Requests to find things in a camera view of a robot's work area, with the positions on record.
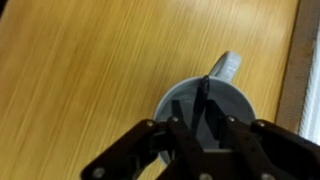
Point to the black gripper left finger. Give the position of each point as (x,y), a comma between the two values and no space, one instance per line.
(128,157)

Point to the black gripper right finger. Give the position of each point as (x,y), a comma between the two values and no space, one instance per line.
(267,149)

